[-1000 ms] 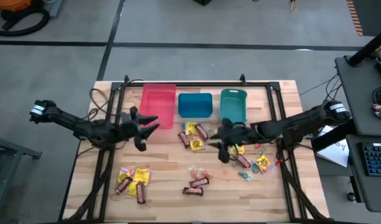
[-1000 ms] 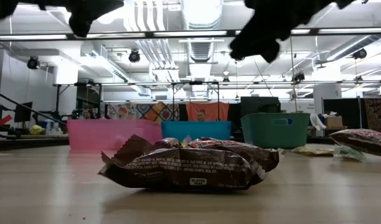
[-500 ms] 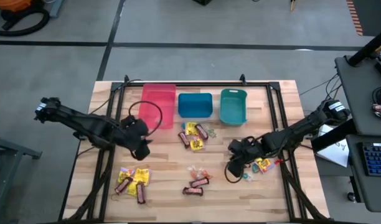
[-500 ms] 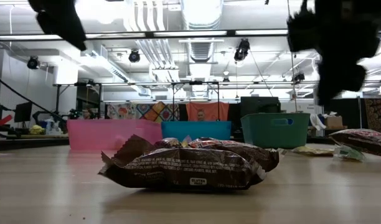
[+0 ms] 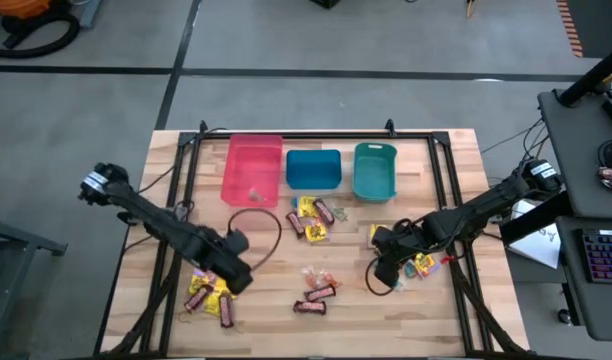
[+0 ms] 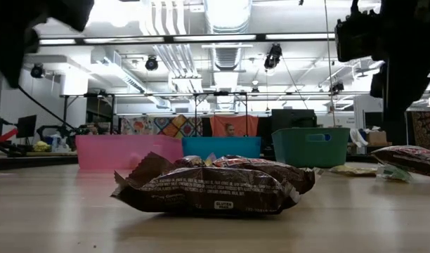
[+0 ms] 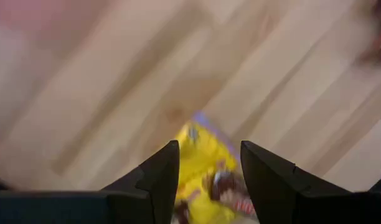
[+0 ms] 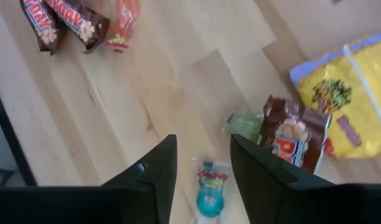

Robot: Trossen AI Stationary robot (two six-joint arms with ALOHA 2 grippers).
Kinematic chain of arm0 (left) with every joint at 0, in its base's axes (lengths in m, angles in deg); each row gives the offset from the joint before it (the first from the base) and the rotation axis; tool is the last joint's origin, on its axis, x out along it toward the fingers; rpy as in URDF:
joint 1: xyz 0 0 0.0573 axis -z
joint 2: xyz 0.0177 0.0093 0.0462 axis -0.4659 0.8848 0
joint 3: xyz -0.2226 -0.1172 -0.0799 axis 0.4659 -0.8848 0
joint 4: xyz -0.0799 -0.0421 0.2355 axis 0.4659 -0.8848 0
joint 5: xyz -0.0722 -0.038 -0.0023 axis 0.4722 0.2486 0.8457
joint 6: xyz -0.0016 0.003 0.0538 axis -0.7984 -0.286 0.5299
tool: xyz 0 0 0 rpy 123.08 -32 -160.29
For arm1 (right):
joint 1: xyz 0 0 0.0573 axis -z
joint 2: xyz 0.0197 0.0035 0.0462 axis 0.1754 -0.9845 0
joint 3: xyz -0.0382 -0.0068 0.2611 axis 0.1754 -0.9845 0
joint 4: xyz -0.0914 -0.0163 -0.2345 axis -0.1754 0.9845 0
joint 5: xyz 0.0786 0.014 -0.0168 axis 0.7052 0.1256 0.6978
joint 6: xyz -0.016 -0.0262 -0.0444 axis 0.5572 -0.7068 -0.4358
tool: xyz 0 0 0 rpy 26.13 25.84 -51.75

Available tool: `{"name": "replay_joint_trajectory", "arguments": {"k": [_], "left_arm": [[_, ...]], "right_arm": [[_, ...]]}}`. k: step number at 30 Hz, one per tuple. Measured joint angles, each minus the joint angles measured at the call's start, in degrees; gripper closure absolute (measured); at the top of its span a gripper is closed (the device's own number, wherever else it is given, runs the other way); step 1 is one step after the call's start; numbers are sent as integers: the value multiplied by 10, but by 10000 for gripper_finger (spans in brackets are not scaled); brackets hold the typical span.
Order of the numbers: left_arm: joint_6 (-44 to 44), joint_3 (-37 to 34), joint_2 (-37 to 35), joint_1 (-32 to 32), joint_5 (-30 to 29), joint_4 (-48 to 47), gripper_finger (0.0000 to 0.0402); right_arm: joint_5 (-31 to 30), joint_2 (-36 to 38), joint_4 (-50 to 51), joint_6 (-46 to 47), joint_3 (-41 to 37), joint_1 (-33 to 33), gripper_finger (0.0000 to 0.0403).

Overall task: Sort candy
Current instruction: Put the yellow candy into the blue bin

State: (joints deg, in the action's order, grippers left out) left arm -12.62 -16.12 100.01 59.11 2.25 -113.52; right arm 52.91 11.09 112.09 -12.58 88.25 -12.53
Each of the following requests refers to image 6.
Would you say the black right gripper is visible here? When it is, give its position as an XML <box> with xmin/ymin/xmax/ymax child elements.
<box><xmin>334</xmin><ymin>9</ymin><xmax>382</xmax><ymax>63</ymax></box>

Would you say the dark snack bag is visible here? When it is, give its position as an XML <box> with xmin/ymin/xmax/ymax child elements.
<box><xmin>371</xmin><ymin>145</ymin><xmax>430</xmax><ymax>179</ymax></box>

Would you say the yellow Sour Patch candy pack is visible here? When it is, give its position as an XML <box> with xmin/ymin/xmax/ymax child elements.
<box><xmin>329</xmin><ymin>164</ymin><xmax>378</xmax><ymax>178</ymax></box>

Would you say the clear green candy bag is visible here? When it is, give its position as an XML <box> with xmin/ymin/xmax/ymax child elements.
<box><xmin>375</xmin><ymin>163</ymin><xmax>415</xmax><ymax>183</ymax></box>

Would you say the brown PayDay candy bar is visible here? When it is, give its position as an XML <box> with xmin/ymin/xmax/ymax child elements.
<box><xmin>200</xmin><ymin>156</ymin><xmax>316</xmax><ymax>195</ymax></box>
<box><xmin>110</xmin><ymin>151</ymin><xmax>302</xmax><ymax>216</ymax></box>

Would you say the black ceiling spot lamp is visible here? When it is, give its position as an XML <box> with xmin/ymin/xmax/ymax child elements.
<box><xmin>329</xmin><ymin>80</ymin><xmax>345</xmax><ymax>95</ymax></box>
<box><xmin>30</xmin><ymin>62</ymin><xmax>46</xmax><ymax>79</ymax></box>
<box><xmin>263</xmin><ymin>42</ymin><xmax>284</xmax><ymax>70</ymax></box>
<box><xmin>145</xmin><ymin>55</ymin><xmax>159</xmax><ymax>72</ymax></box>

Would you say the white pillar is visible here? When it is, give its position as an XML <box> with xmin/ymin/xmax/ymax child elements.
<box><xmin>353</xmin><ymin>93</ymin><xmax>384</xmax><ymax>129</ymax></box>

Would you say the black partition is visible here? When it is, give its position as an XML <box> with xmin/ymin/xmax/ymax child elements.
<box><xmin>363</xmin><ymin>111</ymin><xmax>385</xmax><ymax>130</ymax></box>

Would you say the white cloth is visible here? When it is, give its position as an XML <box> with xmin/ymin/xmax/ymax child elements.
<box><xmin>348</xmin><ymin>127</ymin><xmax>370</xmax><ymax>148</ymax></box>

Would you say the cardboard box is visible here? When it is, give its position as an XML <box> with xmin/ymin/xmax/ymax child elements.
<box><xmin>365</xmin><ymin>130</ymin><xmax>389</xmax><ymax>146</ymax></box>

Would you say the black box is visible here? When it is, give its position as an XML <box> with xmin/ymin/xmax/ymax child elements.
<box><xmin>270</xmin><ymin>108</ymin><xmax>318</xmax><ymax>133</ymax></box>

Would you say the patterned hanging rug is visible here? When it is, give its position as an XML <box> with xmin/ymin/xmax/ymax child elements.
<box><xmin>410</xmin><ymin>109</ymin><xmax>430</xmax><ymax>150</ymax></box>

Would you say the green plastic bin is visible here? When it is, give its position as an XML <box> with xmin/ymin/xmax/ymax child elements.
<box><xmin>271</xmin><ymin>126</ymin><xmax>351</xmax><ymax>169</ymax></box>

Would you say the orange hanging cloth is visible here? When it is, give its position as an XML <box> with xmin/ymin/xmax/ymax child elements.
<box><xmin>209</xmin><ymin>115</ymin><xmax>260</xmax><ymax>138</ymax></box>

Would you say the blue plastic bin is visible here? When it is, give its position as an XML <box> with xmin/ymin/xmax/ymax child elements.
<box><xmin>181</xmin><ymin>136</ymin><xmax>262</xmax><ymax>160</ymax></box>

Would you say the black overhead crossbar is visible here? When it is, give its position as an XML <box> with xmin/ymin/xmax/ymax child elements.
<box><xmin>39</xmin><ymin>32</ymin><xmax>337</xmax><ymax>46</ymax></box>

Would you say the colourful patchwork quilt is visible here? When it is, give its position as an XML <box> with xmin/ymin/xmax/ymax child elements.
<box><xmin>119</xmin><ymin>114</ymin><xmax>204</xmax><ymax>138</ymax></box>

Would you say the pink plastic bin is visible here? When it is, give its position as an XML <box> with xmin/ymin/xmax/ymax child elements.
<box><xmin>75</xmin><ymin>134</ymin><xmax>183</xmax><ymax>171</ymax></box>

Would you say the yellow object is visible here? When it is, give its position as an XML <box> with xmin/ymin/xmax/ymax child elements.
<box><xmin>32</xmin><ymin>140</ymin><xmax>51</xmax><ymax>153</ymax></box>

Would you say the black monitor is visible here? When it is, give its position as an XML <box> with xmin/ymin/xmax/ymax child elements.
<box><xmin>15</xmin><ymin>114</ymin><xmax>38</xmax><ymax>139</ymax></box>

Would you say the red bar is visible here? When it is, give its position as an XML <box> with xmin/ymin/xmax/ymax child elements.
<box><xmin>0</xmin><ymin>127</ymin><xmax>19</xmax><ymax>148</ymax></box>

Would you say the hanging rope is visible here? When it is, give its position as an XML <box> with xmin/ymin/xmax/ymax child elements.
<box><xmin>322</xmin><ymin>0</ymin><xmax>338</xmax><ymax>127</ymax></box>

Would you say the black metal table frame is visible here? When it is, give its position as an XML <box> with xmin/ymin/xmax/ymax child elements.
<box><xmin>60</xmin><ymin>90</ymin><xmax>370</xmax><ymax>138</ymax></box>

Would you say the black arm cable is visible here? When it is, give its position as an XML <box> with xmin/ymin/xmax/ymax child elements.
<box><xmin>18</xmin><ymin>86</ymin><xmax>83</xmax><ymax>134</ymax></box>

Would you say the black aluminium rig frame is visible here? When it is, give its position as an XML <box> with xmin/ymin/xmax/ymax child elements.
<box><xmin>0</xmin><ymin>153</ymin><xmax>377</xmax><ymax>172</ymax></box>

